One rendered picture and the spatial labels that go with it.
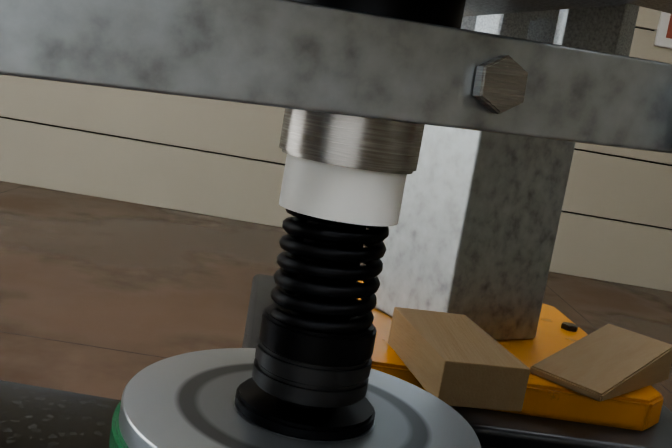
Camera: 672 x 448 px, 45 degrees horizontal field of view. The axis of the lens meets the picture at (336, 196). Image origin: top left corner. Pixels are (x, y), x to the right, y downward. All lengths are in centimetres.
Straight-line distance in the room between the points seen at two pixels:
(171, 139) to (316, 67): 602
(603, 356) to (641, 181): 568
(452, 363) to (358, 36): 54
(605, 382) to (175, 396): 68
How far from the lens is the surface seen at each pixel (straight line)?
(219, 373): 53
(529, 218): 117
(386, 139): 43
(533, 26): 106
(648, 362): 114
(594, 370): 109
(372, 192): 43
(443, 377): 88
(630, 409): 109
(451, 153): 111
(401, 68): 40
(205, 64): 37
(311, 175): 43
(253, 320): 121
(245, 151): 632
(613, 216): 674
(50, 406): 58
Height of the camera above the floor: 108
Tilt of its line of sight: 7 degrees down
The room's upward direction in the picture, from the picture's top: 10 degrees clockwise
